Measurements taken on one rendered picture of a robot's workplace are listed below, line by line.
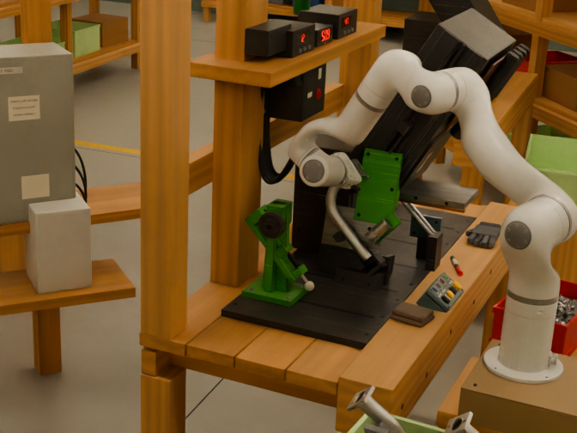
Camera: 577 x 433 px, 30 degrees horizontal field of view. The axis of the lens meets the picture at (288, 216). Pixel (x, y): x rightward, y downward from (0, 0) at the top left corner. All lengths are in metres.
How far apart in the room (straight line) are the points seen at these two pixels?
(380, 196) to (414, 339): 0.49
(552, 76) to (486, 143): 3.87
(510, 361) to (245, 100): 0.99
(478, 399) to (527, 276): 0.30
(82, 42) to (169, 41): 6.71
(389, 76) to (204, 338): 0.82
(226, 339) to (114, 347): 1.95
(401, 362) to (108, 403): 1.84
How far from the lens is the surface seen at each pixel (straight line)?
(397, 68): 2.63
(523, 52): 3.25
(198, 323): 2.90
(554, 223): 2.48
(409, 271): 3.25
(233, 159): 2.99
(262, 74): 2.79
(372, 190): 3.12
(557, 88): 6.34
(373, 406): 1.96
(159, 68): 2.59
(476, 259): 3.39
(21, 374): 4.55
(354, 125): 2.74
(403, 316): 2.91
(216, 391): 4.38
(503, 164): 2.53
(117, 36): 9.78
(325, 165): 2.80
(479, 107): 2.60
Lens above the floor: 2.13
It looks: 20 degrees down
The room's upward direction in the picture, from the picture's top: 3 degrees clockwise
